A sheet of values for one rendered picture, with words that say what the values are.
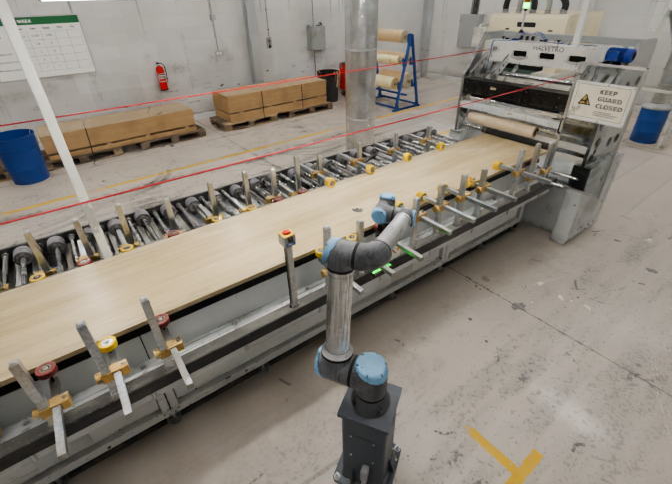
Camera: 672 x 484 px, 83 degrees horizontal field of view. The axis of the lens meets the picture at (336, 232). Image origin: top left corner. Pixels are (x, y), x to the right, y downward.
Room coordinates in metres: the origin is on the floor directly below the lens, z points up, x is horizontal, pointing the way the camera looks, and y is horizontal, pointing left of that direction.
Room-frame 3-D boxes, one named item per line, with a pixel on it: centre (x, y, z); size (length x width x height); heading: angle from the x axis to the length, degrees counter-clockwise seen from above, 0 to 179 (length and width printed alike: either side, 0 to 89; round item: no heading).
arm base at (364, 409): (1.14, -0.15, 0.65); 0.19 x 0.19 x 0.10
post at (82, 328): (1.15, 1.07, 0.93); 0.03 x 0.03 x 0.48; 35
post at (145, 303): (1.29, 0.87, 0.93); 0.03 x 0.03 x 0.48; 35
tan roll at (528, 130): (3.96, -1.96, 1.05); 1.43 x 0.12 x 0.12; 35
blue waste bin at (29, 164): (5.44, 4.62, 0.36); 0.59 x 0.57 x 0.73; 37
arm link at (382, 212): (1.80, -0.26, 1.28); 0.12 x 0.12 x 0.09; 66
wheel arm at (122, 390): (1.12, 1.00, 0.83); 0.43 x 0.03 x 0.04; 35
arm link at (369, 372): (1.14, -0.14, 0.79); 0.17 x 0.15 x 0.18; 66
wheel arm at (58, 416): (0.97, 1.21, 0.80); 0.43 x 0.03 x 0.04; 35
